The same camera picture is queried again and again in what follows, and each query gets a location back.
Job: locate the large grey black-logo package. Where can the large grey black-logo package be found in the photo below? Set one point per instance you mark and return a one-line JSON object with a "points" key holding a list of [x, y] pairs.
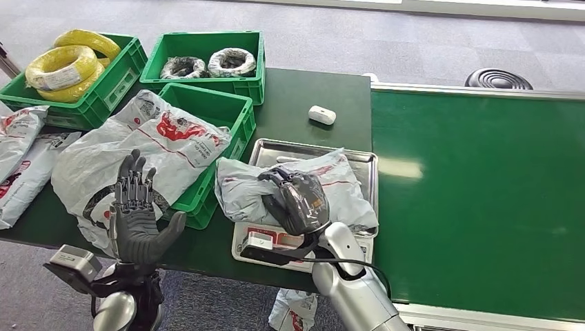
{"points": [[137, 146]]}

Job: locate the green conveyor belt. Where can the green conveyor belt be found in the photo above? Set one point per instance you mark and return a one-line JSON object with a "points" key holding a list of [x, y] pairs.
{"points": [[480, 182]]}

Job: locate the white steel-pan weighing scale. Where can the white steel-pan weighing scale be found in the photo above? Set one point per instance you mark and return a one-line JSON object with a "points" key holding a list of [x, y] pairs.
{"points": [[365, 192]]}

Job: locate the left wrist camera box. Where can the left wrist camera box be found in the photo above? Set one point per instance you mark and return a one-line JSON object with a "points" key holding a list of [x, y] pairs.
{"points": [[75, 265]]}

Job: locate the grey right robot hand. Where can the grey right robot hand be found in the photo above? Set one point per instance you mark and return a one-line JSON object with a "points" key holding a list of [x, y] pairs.
{"points": [[301, 201]]}

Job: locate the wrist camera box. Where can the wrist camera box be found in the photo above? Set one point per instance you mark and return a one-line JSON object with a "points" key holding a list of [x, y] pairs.
{"points": [[260, 244], [75, 265]]}

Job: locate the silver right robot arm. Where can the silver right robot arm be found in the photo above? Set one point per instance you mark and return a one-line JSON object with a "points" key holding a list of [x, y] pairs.
{"points": [[356, 292]]}

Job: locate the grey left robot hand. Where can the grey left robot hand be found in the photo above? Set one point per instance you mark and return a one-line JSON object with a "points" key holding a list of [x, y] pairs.
{"points": [[132, 233]]}

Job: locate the green plastic basket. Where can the green plastic basket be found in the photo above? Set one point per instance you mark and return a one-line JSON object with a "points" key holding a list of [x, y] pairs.
{"points": [[203, 44], [116, 87], [219, 107]]}

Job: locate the grey red-print courier package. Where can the grey red-print courier package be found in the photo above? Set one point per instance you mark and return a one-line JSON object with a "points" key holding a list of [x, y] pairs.
{"points": [[290, 313], [18, 135], [347, 196], [23, 182]]}

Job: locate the small white plastic device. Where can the small white plastic device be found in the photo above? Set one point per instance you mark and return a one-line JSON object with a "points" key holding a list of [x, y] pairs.
{"points": [[321, 115]]}

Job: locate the black ribbed round disc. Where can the black ribbed round disc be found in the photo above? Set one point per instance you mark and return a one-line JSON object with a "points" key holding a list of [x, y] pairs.
{"points": [[498, 80]]}

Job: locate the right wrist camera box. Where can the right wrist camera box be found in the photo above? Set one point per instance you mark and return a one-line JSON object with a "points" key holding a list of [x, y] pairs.
{"points": [[260, 244]]}

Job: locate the metal stand leg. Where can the metal stand leg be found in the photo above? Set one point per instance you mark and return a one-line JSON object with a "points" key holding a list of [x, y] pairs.
{"points": [[7, 64]]}

